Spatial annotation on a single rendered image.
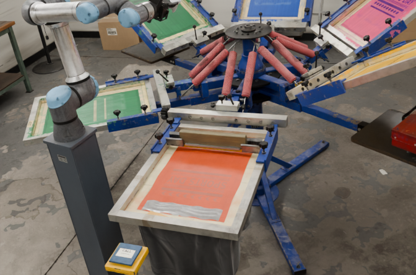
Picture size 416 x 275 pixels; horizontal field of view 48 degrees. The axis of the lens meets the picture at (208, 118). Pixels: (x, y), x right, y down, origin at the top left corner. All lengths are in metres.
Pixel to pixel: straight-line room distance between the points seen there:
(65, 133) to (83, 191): 0.31
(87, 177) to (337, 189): 2.02
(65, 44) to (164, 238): 0.99
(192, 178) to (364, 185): 1.82
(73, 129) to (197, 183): 0.63
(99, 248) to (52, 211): 1.35
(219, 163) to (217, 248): 0.44
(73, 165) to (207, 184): 0.64
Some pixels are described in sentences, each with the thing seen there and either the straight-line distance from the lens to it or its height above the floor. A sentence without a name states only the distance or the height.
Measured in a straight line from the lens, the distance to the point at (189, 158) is 2.38.
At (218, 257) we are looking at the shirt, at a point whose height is 0.72.
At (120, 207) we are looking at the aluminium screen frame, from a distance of 2.11.
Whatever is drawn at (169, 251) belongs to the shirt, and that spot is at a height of 0.72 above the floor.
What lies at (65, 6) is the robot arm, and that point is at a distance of 1.92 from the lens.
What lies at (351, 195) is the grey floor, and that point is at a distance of 3.64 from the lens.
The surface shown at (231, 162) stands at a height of 0.96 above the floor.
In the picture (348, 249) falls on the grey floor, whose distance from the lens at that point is 3.22.
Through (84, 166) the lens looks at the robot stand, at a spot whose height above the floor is 1.06.
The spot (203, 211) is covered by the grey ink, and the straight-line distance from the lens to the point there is 2.04.
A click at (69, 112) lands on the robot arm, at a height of 1.34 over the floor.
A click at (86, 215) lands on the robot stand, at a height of 0.77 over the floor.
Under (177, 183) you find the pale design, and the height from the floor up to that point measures 0.96.
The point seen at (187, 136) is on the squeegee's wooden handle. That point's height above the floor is 1.04.
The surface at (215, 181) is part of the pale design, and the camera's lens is 2.20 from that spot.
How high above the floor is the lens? 2.28
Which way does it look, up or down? 29 degrees down
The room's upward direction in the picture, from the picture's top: 7 degrees counter-clockwise
